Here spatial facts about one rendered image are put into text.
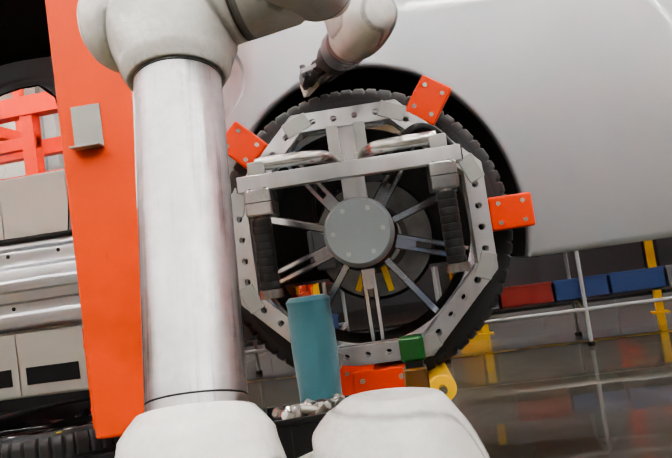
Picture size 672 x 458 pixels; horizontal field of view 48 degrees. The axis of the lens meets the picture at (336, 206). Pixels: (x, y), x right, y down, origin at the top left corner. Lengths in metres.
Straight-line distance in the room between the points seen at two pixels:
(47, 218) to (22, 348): 1.08
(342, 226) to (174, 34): 0.68
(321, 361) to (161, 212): 0.75
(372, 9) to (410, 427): 0.91
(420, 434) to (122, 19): 0.55
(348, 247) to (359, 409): 0.81
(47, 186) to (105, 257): 5.08
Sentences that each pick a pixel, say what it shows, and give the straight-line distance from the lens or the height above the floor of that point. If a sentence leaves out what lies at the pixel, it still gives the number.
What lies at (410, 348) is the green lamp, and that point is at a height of 0.64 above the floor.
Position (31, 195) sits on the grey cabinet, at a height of 1.73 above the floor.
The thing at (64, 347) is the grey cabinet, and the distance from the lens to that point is 6.59.
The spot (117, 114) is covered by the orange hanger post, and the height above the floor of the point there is 1.16.
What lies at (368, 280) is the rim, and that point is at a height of 0.75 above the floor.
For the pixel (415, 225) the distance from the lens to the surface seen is 2.11.
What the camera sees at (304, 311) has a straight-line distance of 1.47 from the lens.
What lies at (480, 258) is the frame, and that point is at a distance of 1.59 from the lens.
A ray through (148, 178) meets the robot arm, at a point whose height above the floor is 0.91.
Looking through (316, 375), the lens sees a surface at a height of 0.59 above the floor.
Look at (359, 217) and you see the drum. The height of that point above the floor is 0.87.
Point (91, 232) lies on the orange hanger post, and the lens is 1.60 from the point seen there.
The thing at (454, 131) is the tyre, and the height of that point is 1.05.
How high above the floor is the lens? 0.79
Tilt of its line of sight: 5 degrees up
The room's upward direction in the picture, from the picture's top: 8 degrees counter-clockwise
